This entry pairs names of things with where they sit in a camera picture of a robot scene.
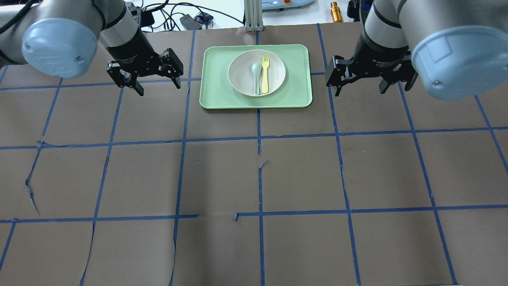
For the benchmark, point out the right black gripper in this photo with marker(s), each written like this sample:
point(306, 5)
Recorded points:
point(380, 57)

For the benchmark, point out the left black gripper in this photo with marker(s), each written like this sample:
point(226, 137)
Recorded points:
point(131, 51)

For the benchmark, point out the yellow plastic fork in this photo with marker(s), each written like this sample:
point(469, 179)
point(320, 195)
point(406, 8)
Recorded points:
point(265, 78)

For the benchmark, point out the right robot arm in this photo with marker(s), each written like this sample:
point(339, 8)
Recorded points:
point(457, 48)

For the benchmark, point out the light green tray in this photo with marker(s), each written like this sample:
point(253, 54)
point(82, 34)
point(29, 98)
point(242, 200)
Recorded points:
point(217, 92)

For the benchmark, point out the small black power brick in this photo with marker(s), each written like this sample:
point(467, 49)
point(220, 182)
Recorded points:
point(189, 23)

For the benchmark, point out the brass cylinder tool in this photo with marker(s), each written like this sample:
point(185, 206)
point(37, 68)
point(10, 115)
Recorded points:
point(336, 12)

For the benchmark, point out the light green spoon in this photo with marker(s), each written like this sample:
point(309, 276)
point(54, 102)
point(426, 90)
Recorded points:
point(256, 69)

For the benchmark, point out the aluminium frame post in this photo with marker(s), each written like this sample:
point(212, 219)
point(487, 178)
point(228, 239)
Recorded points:
point(253, 15)

